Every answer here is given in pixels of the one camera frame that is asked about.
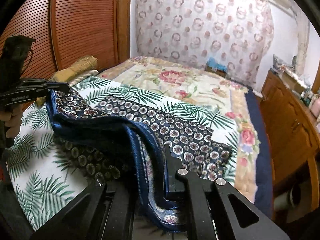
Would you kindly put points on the beige golden pillow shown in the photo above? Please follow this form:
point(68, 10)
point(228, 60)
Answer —
point(82, 68)

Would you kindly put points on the wooden sideboard cabinet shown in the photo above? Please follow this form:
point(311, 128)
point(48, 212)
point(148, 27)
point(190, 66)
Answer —
point(292, 134)

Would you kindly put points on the clutter on sideboard top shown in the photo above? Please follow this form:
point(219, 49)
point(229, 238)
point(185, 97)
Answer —
point(308, 92)

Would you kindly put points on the brown louvered wardrobe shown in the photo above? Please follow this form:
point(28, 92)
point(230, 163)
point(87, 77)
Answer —
point(65, 30)

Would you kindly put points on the floral palm leaf blanket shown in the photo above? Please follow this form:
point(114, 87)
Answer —
point(203, 118)

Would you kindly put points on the person's left hand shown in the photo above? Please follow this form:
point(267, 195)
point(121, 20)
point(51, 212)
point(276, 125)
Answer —
point(12, 120)

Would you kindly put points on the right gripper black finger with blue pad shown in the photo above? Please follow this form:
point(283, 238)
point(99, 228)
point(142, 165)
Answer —
point(175, 188)

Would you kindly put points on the teal box behind bed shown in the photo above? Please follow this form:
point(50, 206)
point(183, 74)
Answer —
point(214, 67)

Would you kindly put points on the navy patterned satin pajama shirt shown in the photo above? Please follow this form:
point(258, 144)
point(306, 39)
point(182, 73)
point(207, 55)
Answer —
point(140, 139)

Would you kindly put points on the pink circle patterned curtain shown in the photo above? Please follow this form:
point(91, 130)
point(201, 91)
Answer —
point(236, 34)

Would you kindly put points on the navy blue bed sheet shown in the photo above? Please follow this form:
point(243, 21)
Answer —
point(264, 195)

